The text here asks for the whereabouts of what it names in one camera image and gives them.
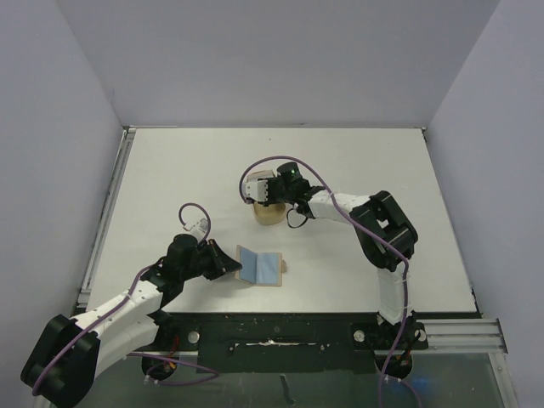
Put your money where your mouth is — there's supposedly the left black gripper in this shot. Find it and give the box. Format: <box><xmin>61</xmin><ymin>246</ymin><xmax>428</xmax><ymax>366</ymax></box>
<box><xmin>181</xmin><ymin>238</ymin><xmax>241</xmax><ymax>281</ymax></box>

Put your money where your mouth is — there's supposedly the stack of credit cards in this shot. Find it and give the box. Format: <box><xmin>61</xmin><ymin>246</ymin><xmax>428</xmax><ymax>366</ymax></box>
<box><xmin>246</xmin><ymin>170</ymin><xmax>275</xmax><ymax>181</ymax></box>

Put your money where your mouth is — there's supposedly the beige leather card holder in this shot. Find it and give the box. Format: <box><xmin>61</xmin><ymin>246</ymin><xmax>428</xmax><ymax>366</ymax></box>
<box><xmin>235</xmin><ymin>245</ymin><xmax>287</xmax><ymax>286</ymax></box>

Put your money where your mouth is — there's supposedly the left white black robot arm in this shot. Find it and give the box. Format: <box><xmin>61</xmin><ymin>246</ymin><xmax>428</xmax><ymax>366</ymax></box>
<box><xmin>20</xmin><ymin>234</ymin><xmax>242</xmax><ymax>407</ymax></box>

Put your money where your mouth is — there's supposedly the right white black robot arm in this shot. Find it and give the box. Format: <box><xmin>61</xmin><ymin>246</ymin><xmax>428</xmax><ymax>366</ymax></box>
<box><xmin>239</xmin><ymin>161</ymin><xmax>418</xmax><ymax>348</ymax></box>

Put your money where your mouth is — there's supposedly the tan oval wooden tray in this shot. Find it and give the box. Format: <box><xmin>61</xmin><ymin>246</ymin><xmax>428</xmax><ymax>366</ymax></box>
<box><xmin>252</xmin><ymin>202</ymin><xmax>286</xmax><ymax>225</ymax></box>

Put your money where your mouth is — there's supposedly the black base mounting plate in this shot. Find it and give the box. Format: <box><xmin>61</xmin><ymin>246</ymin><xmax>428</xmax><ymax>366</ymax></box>
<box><xmin>141</xmin><ymin>313</ymin><xmax>428</xmax><ymax>374</ymax></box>

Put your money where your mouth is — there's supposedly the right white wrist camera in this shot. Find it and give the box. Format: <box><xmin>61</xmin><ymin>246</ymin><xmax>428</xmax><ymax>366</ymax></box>
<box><xmin>242</xmin><ymin>178</ymin><xmax>269</xmax><ymax>203</ymax></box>

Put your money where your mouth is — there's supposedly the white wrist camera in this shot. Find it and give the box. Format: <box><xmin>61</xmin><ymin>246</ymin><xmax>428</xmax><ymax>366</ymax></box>
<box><xmin>242</xmin><ymin>178</ymin><xmax>269</xmax><ymax>203</ymax></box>
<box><xmin>184</xmin><ymin>218</ymin><xmax>210</xmax><ymax>239</ymax></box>

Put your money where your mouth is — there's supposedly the short black cable loop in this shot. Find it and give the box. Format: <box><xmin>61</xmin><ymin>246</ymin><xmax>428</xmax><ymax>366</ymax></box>
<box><xmin>285</xmin><ymin>203</ymin><xmax>314</xmax><ymax>230</ymax></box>

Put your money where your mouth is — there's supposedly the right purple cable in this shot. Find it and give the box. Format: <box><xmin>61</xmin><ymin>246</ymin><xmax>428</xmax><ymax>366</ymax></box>
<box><xmin>238</xmin><ymin>155</ymin><xmax>426</xmax><ymax>408</ymax></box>

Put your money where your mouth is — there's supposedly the purple cable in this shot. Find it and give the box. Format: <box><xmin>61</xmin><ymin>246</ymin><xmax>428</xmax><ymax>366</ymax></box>
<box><xmin>31</xmin><ymin>203</ymin><xmax>220</xmax><ymax>388</ymax></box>
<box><xmin>238</xmin><ymin>155</ymin><xmax>426</xmax><ymax>408</ymax></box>

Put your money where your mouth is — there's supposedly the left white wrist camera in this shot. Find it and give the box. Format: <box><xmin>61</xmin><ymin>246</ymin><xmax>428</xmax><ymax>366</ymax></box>
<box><xmin>184</xmin><ymin>218</ymin><xmax>210</xmax><ymax>239</ymax></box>

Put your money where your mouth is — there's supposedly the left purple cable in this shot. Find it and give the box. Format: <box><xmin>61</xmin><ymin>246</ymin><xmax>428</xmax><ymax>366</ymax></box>
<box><xmin>31</xmin><ymin>203</ymin><xmax>220</xmax><ymax>388</ymax></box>

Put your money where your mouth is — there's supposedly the aluminium extrusion rail left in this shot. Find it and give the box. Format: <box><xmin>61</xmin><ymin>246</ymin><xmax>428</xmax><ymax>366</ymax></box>
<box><xmin>80</xmin><ymin>127</ymin><xmax>136</xmax><ymax>297</ymax></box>

